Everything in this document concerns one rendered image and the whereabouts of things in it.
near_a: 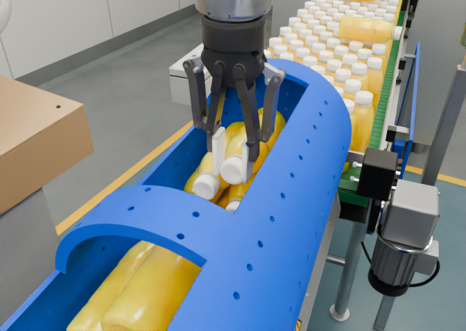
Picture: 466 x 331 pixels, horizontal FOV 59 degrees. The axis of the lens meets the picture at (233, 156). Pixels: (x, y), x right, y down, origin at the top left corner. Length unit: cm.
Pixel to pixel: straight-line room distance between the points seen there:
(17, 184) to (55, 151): 9
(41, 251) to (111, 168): 164
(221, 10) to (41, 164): 53
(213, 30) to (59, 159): 51
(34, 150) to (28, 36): 299
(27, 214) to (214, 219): 64
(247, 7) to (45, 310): 41
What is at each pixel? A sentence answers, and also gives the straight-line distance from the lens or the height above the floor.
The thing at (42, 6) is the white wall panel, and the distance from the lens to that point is 388.
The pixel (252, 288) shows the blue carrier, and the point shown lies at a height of 119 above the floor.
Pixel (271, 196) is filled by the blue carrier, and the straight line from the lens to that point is 48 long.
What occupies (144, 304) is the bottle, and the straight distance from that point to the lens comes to 43.
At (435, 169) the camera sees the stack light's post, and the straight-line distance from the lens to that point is 135.
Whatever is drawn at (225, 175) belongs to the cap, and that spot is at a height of 114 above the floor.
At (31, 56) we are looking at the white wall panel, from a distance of 385.
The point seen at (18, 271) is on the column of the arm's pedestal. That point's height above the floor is 79.
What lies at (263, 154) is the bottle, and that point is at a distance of 64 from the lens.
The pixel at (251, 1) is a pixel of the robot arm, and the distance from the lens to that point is 47.
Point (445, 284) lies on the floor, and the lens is 215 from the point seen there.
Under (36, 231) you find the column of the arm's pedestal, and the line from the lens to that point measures 103.
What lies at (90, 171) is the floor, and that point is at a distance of 268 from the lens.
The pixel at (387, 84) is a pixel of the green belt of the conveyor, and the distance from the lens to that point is 156.
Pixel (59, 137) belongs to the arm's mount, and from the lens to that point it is 89.
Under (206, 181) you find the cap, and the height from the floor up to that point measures 111.
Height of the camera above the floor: 151
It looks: 34 degrees down
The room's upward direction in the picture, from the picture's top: straight up
